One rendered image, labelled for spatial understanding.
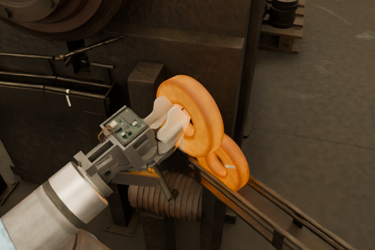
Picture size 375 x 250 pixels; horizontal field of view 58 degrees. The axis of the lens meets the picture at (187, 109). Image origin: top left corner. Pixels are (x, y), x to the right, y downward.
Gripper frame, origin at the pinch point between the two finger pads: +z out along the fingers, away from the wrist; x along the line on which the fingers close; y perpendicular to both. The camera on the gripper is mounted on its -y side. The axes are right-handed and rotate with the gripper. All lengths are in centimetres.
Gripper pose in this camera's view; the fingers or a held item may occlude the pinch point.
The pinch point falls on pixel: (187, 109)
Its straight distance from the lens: 60.7
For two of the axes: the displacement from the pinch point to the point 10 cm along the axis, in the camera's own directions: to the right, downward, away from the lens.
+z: 7.3, -6.2, 2.9
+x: -6.5, -5.0, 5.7
